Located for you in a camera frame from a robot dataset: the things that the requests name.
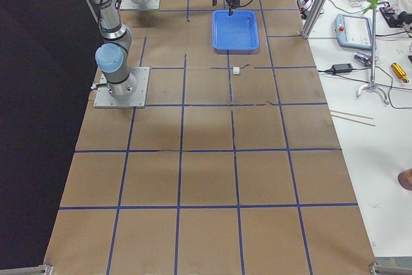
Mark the blue plastic tray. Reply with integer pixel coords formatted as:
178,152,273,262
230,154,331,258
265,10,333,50
212,10,260,54

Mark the teach pendant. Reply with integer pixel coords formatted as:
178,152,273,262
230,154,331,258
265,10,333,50
335,14,372,51

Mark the black power adapter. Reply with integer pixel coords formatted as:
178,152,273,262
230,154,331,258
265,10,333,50
331,63,353,73

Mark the metal stand with green clip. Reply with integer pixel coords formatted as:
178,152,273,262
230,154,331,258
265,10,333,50
356,0,389,105

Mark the wooden chopstick pair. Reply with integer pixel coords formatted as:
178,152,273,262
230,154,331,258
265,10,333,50
330,110,375,127

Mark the brown paper table cover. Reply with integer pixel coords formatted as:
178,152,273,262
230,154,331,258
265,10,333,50
44,0,373,274

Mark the yellow metal cylinder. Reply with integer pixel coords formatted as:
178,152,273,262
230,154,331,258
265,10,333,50
391,62,409,83

